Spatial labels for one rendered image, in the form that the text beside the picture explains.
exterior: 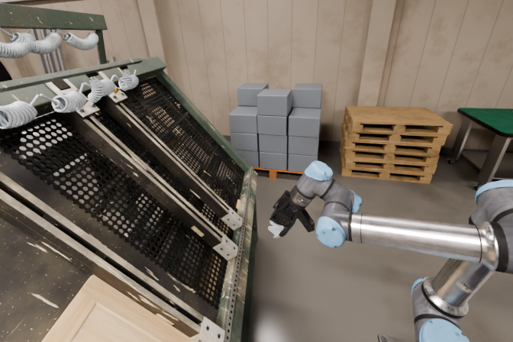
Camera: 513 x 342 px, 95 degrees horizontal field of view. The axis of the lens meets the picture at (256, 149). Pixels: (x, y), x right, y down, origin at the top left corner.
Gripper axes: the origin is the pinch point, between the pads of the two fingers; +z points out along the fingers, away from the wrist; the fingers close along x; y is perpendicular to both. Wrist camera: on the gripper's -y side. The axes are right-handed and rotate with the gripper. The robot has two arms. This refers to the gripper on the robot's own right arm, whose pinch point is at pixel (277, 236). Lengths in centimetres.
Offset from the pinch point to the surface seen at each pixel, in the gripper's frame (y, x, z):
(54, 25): 159, -54, -7
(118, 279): 42, 29, 21
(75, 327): 44, 43, 24
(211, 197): 33, -38, 36
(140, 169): 66, -12, 16
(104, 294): 44, 33, 26
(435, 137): -178, -268, -23
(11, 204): 75, 33, 5
